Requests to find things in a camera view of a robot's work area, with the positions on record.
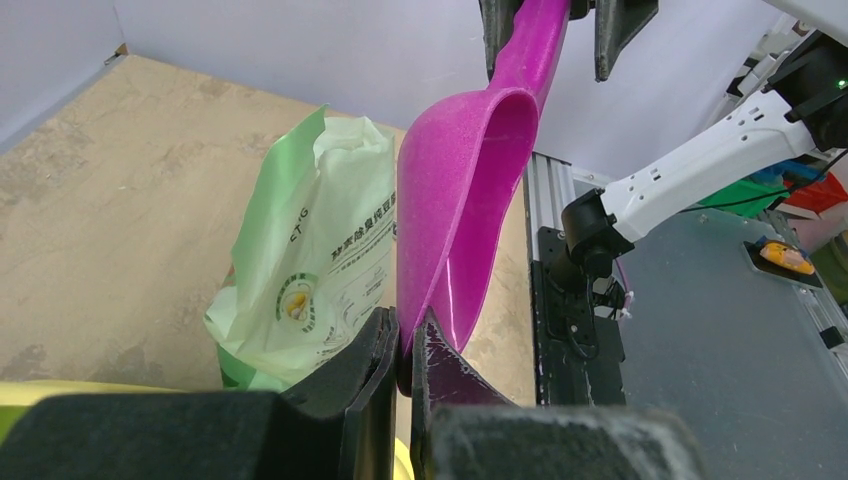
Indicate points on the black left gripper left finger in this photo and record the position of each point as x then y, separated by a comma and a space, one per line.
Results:
338, 423

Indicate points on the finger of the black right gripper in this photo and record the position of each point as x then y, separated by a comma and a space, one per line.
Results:
617, 23
498, 25

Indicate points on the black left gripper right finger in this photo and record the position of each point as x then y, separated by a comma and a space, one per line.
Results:
464, 428

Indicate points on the magenta plastic litter scoop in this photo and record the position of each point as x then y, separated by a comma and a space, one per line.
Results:
459, 167

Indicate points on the green cat litter bag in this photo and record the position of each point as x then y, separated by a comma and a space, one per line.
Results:
313, 254

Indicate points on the yellow litter box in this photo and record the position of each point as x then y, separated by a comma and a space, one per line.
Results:
18, 397

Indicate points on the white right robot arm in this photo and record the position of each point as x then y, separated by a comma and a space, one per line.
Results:
802, 107

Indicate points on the colourful background clutter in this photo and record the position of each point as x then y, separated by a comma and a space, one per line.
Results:
782, 184

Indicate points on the yellow object on tray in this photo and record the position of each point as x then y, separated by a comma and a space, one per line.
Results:
782, 260

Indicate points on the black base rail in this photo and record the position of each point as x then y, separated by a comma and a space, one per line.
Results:
577, 353

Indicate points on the aluminium frame rail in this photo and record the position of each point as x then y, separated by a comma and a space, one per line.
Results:
550, 184

